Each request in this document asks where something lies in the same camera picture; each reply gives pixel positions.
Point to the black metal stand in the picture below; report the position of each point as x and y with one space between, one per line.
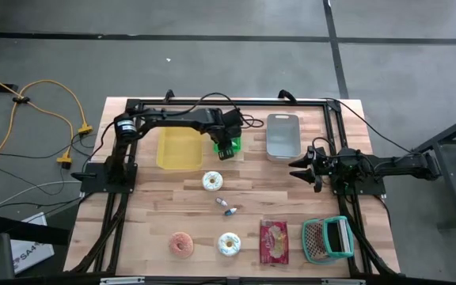
455 186

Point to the grey plastic bin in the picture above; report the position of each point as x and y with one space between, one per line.
283 138

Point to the red snack packet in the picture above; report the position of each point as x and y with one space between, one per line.
274 242

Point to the pink sprinkled donut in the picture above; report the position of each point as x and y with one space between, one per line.
173 245

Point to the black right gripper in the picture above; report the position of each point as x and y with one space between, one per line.
327 168

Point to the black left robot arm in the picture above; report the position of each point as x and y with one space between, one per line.
172 118

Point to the black aluminium table frame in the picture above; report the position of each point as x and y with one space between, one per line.
271 103

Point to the small blue white marker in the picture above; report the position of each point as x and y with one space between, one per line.
230 212

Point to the white labelled box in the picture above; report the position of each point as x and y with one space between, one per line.
30 253

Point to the white iced donut blue sprinkles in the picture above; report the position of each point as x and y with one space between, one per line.
222 245
206 182

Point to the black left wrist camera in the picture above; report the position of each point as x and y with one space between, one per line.
234 118

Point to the yellow translucent plastic bin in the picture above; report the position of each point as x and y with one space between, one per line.
180 150

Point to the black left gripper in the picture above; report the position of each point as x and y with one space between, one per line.
222 132

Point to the teal box grater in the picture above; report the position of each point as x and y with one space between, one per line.
315 241

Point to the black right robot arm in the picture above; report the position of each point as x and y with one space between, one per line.
406 166

